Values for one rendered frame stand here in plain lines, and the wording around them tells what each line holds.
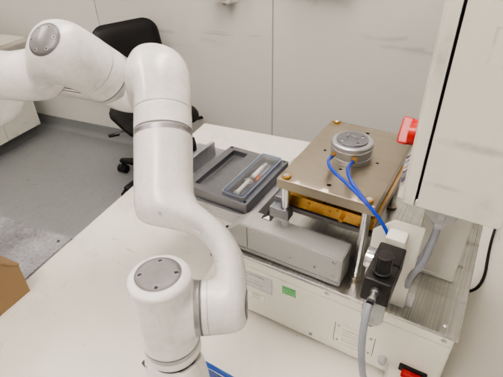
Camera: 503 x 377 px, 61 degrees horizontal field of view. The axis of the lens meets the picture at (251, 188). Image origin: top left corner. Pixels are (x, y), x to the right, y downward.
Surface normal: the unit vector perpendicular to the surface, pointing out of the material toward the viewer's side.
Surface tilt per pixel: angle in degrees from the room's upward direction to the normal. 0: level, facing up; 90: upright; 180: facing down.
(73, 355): 0
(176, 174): 50
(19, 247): 0
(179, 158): 57
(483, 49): 90
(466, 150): 90
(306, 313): 90
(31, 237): 0
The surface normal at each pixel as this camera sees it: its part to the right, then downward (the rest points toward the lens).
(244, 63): -0.39, 0.53
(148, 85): -0.22, -0.25
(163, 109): 0.20, -0.27
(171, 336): 0.22, 0.54
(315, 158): -0.02, -0.82
